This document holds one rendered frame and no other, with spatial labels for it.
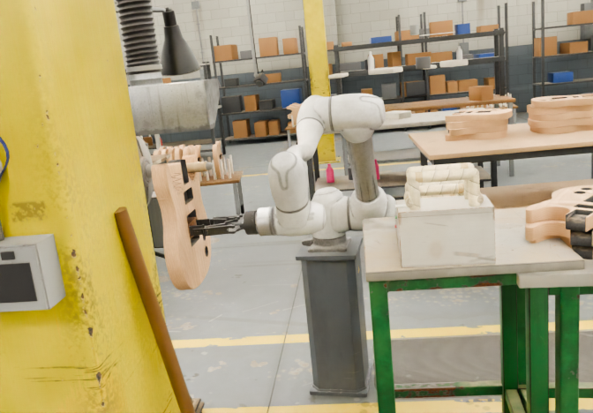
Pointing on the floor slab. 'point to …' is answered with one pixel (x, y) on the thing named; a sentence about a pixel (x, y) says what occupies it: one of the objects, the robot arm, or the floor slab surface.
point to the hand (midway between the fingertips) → (194, 227)
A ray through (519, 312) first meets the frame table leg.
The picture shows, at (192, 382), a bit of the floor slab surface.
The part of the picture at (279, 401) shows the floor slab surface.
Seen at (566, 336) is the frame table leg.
